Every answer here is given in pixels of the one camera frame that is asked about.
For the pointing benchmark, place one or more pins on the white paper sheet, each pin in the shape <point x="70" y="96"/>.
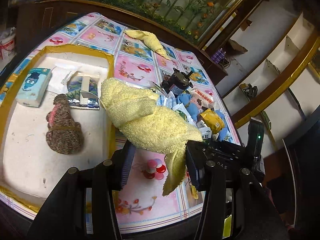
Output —
<point x="58" y="77"/>

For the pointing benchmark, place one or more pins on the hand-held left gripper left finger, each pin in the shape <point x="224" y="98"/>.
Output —
<point x="126" y="165"/>

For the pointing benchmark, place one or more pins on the blue terry towel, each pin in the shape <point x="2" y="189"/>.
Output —
<point x="192" y="110"/>

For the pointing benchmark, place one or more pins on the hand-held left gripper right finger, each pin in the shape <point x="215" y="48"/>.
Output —
<point x="193" y="172"/>

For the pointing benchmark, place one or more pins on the white plastic bucket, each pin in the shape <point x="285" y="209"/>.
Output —
<point x="7" y="45"/>

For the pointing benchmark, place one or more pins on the pile of small packets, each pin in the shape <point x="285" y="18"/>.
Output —
<point x="165" y="102"/>

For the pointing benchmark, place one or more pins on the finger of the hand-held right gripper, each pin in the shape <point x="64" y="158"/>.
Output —
<point x="217" y="151"/>

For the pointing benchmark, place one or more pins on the yellow terry towel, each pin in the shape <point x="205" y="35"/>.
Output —
<point x="140" y="115"/>
<point x="150" y="40"/>

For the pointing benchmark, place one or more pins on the small white carton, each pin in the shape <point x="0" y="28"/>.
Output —
<point x="86" y="97"/>

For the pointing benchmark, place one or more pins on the black electric motor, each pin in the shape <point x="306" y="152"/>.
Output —
<point x="175" y="81"/>

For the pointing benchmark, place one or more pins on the yellow snack packet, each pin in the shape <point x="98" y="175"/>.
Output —
<point x="212" y="120"/>

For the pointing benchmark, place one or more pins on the white wall shelf unit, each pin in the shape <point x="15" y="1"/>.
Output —
<point x="275" y="52"/>

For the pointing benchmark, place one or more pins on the blue cartoon tissue pack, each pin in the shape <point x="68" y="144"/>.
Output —
<point x="32" y="87"/>

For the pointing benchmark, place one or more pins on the purple bottle set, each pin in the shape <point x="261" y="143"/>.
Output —
<point x="218" y="56"/>

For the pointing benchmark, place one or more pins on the flower and bamboo painting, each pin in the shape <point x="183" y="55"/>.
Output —
<point x="175" y="0"/>

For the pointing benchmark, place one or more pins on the blue printed snack packet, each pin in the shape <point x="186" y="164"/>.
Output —
<point x="73" y="86"/>

